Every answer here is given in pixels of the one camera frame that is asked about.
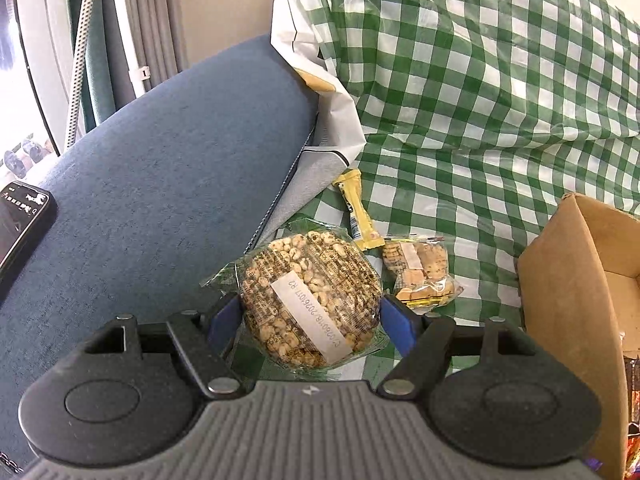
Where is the green checked cloth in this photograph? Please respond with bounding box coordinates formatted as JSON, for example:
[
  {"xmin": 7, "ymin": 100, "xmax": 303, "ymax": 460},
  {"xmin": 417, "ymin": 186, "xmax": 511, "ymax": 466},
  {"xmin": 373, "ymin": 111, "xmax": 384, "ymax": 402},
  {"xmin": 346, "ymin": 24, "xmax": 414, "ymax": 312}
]
[{"xmin": 235, "ymin": 0, "xmax": 640, "ymax": 391}]

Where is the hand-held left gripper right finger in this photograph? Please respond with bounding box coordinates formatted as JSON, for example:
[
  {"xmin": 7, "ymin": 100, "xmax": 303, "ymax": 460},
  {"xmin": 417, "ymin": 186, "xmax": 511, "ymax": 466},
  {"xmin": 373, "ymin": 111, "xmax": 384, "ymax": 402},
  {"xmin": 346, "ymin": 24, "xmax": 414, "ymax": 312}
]
[{"xmin": 377, "ymin": 295, "xmax": 551, "ymax": 401}]

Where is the grey fabric cover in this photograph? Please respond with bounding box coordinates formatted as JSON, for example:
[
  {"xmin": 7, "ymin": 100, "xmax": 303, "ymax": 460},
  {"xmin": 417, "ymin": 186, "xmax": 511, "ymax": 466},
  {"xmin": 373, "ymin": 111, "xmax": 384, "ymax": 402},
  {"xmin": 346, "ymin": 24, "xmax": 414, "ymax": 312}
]
[{"xmin": 249, "ymin": 145, "xmax": 351, "ymax": 252}]

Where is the round puffed grain cake packet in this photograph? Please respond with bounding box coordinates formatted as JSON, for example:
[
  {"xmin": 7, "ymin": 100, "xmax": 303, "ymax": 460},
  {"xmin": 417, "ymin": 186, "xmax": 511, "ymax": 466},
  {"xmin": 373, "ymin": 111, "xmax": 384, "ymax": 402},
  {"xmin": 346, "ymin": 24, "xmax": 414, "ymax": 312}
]
[{"xmin": 200, "ymin": 230, "xmax": 389, "ymax": 374}]

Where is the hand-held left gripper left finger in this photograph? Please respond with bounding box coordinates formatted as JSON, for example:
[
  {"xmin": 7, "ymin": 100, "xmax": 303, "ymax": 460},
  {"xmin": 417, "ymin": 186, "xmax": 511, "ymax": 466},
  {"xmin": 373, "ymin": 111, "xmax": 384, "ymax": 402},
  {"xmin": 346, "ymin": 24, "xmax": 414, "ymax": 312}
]
[{"xmin": 75, "ymin": 294, "xmax": 248, "ymax": 401}]

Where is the clear cracker packet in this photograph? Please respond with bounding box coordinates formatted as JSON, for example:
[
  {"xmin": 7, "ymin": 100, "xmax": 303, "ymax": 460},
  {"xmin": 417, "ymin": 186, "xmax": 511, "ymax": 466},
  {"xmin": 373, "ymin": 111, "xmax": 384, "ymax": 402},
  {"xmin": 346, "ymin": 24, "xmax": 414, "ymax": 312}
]
[{"xmin": 381, "ymin": 234, "xmax": 465, "ymax": 311}]

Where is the yellow snack bar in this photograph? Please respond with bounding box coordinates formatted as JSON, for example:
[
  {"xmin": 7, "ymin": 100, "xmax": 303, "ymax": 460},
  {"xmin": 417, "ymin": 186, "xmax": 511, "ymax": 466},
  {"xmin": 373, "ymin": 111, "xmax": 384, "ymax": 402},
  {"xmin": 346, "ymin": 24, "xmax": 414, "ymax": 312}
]
[{"xmin": 332, "ymin": 169, "xmax": 385, "ymax": 252}]

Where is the green curtain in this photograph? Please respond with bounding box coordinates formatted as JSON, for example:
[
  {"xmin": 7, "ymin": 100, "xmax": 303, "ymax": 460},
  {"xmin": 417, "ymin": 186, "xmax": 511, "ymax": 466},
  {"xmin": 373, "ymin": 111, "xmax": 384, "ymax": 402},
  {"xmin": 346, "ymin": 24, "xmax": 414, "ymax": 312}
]
[{"xmin": 64, "ymin": 0, "xmax": 107, "ymax": 133}]

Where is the blue sofa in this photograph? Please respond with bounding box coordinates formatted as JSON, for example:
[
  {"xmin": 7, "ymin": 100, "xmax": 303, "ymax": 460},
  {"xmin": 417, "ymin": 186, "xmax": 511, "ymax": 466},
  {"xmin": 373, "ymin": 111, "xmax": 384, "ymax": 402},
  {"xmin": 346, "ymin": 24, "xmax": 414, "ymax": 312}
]
[{"xmin": 0, "ymin": 35, "xmax": 321, "ymax": 467}]

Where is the cardboard box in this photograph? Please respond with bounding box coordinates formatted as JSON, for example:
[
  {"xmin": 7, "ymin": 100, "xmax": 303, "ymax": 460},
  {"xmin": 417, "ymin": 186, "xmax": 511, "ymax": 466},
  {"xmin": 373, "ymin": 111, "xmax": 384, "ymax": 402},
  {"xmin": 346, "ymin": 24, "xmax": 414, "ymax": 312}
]
[{"xmin": 516, "ymin": 192, "xmax": 640, "ymax": 480}]

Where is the grey curtain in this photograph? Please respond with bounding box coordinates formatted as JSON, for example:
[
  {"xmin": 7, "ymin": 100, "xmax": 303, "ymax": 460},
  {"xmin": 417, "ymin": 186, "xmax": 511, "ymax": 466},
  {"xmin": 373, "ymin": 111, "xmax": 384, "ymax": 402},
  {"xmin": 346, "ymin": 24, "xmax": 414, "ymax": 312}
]
[{"xmin": 100, "ymin": 0, "xmax": 188, "ymax": 126}]

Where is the black smartphone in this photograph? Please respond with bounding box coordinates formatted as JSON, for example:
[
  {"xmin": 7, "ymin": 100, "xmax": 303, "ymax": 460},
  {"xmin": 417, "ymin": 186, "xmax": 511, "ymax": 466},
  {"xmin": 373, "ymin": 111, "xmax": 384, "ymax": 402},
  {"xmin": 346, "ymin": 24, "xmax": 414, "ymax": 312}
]
[{"xmin": 0, "ymin": 180, "xmax": 58, "ymax": 306}]

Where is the white dotted pole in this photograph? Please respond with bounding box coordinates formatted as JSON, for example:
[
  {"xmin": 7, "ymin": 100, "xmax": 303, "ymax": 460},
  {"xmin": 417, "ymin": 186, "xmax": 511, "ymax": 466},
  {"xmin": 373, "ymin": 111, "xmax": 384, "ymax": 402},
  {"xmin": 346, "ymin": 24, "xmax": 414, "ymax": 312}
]
[{"xmin": 64, "ymin": 0, "xmax": 102, "ymax": 153}]

